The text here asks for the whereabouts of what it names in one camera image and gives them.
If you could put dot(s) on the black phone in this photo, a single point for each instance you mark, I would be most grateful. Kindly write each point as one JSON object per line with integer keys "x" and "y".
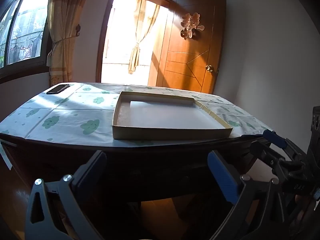
{"x": 58, "y": 89}

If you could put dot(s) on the wooden door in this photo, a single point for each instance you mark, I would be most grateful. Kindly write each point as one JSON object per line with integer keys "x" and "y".
{"x": 182, "y": 62}

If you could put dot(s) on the dark framed window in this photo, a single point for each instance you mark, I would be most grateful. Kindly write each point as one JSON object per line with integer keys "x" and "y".
{"x": 27, "y": 30}

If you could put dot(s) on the beige doorway curtain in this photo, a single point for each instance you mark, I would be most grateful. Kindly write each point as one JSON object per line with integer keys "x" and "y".
{"x": 140, "y": 42}

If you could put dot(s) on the metal wall hook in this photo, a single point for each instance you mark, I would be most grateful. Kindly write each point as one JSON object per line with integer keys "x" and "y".
{"x": 78, "y": 29}

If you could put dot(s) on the dark wooden desk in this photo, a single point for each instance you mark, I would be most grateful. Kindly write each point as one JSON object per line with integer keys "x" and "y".
{"x": 150, "y": 160}

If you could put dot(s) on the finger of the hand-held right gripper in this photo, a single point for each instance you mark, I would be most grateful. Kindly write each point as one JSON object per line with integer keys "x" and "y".
{"x": 275, "y": 138}
{"x": 265, "y": 153}

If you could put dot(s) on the brass door knob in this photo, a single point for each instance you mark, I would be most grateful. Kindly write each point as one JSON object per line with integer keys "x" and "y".
{"x": 209, "y": 68}

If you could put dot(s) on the yellow patterned curtain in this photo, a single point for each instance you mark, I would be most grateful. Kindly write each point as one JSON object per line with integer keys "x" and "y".
{"x": 63, "y": 30}

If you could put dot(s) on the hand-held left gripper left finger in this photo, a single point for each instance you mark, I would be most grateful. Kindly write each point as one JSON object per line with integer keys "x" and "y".
{"x": 93, "y": 171}

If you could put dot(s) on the cloud print tablecloth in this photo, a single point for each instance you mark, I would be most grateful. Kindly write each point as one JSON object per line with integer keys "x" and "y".
{"x": 67, "y": 115}

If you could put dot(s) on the shallow cardboard box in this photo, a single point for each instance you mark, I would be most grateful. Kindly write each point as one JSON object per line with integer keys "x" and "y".
{"x": 165, "y": 116}

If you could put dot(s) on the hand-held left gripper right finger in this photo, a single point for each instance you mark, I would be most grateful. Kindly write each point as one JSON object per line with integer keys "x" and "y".
{"x": 223, "y": 176}

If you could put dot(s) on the pale cutout door decoration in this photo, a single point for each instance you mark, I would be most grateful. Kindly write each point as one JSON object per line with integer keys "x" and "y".
{"x": 191, "y": 25}

